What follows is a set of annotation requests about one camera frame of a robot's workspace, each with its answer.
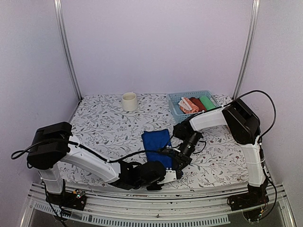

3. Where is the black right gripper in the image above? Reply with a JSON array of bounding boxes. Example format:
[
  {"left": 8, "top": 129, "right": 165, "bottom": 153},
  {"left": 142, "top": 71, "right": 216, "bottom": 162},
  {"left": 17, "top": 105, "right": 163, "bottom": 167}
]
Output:
[{"left": 173, "top": 132, "right": 201, "bottom": 173}]

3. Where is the blue towel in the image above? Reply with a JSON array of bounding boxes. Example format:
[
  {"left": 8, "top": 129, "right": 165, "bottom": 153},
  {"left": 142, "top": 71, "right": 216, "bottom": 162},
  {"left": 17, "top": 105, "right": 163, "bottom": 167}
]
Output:
[{"left": 142, "top": 129, "right": 172, "bottom": 168}]

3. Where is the orange bunny pattern towel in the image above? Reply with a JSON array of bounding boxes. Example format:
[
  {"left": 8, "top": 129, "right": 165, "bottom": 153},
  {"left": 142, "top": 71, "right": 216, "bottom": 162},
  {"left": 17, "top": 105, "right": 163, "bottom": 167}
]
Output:
[{"left": 178, "top": 97, "right": 199, "bottom": 114}]

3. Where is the light blue plastic basket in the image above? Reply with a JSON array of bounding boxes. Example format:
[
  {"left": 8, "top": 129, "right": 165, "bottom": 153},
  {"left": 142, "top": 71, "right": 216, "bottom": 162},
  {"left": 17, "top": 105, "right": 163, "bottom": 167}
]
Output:
[{"left": 168, "top": 90, "right": 220, "bottom": 123}]

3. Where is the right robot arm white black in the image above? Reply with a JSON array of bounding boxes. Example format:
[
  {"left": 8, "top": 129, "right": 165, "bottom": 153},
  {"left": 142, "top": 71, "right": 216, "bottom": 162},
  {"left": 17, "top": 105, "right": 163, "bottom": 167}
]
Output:
[{"left": 173, "top": 99, "right": 266, "bottom": 187}]

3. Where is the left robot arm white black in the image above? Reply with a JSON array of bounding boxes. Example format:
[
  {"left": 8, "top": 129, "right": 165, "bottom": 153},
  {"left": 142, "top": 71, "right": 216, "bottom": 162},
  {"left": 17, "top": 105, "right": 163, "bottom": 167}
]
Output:
[{"left": 27, "top": 122, "right": 181, "bottom": 205}]

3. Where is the green rolled towel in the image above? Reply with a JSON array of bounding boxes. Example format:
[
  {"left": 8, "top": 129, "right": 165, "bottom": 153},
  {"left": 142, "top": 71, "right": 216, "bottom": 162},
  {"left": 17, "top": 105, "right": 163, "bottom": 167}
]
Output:
[{"left": 199, "top": 96, "right": 217, "bottom": 110}]

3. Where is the cream ceramic cup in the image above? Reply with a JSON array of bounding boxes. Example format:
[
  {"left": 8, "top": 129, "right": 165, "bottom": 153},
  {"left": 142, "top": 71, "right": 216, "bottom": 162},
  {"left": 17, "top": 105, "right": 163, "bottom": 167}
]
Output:
[{"left": 122, "top": 92, "right": 138, "bottom": 111}]

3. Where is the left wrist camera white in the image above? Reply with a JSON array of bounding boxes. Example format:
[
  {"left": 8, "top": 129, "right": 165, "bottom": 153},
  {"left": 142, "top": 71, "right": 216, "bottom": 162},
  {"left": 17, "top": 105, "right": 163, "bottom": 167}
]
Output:
[{"left": 157, "top": 169, "right": 177, "bottom": 184}]

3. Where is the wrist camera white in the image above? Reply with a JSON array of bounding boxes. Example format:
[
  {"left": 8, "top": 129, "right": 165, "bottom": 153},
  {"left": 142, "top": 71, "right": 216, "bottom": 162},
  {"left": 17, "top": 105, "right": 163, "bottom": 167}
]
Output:
[
  {"left": 158, "top": 148, "right": 180, "bottom": 157},
  {"left": 157, "top": 169, "right": 177, "bottom": 184}
]

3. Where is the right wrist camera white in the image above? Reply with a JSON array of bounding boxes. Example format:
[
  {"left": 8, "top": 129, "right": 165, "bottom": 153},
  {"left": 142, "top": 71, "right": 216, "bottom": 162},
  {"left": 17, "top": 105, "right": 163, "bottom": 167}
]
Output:
[{"left": 158, "top": 148, "right": 180, "bottom": 157}]

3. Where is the front aluminium rail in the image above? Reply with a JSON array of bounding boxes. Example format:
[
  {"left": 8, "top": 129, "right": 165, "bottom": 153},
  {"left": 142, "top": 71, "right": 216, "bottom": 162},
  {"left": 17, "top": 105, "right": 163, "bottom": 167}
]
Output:
[{"left": 21, "top": 182, "right": 296, "bottom": 227}]

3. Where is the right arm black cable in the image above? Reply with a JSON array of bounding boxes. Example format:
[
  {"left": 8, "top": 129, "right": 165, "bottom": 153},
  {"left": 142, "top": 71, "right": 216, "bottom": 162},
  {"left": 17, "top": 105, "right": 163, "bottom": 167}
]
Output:
[{"left": 160, "top": 89, "right": 277, "bottom": 157}]

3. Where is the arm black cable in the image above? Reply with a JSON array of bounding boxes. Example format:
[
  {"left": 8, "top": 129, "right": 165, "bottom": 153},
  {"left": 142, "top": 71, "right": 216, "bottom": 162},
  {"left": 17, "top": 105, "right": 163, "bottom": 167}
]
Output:
[
  {"left": 10, "top": 137, "right": 166, "bottom": 170},
  {"left": 160, "top": 89, "right": 277, "bottom": 157}
]

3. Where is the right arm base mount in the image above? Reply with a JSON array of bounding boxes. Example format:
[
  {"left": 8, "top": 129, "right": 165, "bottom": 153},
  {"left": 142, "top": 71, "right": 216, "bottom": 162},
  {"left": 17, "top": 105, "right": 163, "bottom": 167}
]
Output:
[{"left": 227, "top": 185, "right": 269, "bottom": 211}]

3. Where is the right aluminium frame post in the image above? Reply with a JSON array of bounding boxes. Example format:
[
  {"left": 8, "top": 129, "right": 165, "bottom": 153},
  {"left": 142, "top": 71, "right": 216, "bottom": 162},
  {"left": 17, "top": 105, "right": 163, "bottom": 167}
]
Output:
[{"left": 232, "top": 0, "right": 260, "bottom": 99}]

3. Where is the aluminium frame post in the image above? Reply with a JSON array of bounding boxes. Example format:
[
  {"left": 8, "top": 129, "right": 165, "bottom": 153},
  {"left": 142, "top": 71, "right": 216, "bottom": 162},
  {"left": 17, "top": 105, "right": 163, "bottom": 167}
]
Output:
[
  {"left": 232, "top": 0, "right": 260, "bottom": 99},
  {"left": 53, "top": 0, "right": 83, "bottom": 102}
]

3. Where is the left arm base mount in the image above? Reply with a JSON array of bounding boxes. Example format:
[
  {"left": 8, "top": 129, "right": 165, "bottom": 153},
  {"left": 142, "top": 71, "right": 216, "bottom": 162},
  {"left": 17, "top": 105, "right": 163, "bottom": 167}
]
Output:
[{"left": 46, "top": 189, "right": 87, "bottom": 211}]

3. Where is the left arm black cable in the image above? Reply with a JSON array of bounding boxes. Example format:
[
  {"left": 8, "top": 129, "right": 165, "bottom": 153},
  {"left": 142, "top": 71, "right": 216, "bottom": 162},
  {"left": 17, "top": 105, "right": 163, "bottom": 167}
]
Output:
[{"left": 10, "top": 137, "right": 166, "bottom": 170}]

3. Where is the left aluminium frame post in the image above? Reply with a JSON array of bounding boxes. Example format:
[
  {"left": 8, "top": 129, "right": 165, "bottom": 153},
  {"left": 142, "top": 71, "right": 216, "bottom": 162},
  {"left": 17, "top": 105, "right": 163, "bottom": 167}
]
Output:
[{"left": 53, "top": 0, "right": 83, "bottom": 102}]

